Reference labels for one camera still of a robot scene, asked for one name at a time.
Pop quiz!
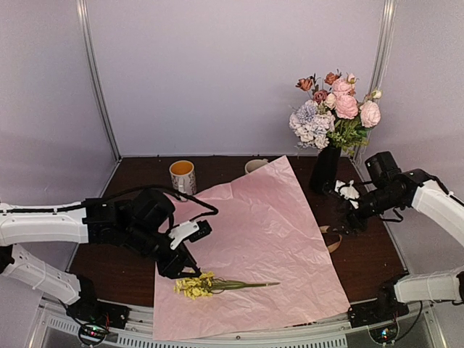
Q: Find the beige floral mug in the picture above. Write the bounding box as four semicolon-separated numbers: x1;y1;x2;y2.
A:
244;159;269;174

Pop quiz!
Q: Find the pink peony flower stem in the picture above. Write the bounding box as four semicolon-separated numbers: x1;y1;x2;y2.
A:
335;94;359;120

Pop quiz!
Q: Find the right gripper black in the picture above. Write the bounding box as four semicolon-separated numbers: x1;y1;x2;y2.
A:
327;185;401;237

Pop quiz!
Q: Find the orange brown flower stem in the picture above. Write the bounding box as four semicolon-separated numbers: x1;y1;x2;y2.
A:
295;70;341;93

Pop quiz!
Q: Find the yellow-inside floral mug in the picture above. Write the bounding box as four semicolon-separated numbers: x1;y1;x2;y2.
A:
169;160;197;195

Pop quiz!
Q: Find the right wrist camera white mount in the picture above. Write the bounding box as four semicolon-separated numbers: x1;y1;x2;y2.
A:
323;180;360;210

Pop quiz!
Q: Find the green fern white flower bunch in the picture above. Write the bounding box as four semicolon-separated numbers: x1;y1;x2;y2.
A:
327;117;369;157

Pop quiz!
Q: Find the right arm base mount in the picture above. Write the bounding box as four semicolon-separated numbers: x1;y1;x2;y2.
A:
347;301;409;346

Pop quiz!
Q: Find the left aluminium frame post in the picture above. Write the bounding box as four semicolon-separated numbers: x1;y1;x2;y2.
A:
76;0;122;162

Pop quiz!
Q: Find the yellow small flower bunch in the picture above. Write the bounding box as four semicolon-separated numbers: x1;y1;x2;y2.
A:
173;272;280;300

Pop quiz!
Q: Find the right aluminium frame post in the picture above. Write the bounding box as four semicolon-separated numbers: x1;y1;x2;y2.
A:
349;0;396;162

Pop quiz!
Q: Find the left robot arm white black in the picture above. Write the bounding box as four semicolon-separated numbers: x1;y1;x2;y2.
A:
1;188;201;322

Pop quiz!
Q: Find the black cylindrical vase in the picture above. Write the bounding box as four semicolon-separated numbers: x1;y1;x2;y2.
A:
309;145;341;194

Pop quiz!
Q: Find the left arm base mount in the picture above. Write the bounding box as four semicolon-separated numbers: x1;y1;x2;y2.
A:
62;291;130;347

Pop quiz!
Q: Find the blue hydrangea flower bunch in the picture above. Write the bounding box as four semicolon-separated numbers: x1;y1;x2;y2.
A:
289;100;335;151

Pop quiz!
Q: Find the tan satin ribbon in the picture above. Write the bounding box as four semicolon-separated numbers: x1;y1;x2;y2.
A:
319;225;342;254

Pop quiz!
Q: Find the aluminium frame post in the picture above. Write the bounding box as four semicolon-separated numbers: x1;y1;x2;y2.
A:
349;0;396;162
76;0;122;162

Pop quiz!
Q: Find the pink wrapping paper sheet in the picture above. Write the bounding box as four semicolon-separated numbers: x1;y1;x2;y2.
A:
153;157;349;341

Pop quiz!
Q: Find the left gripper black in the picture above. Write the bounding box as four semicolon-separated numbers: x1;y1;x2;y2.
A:
125;222;202;279

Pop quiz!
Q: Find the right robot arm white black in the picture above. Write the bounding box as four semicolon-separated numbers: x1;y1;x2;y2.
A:
333;152;463;320

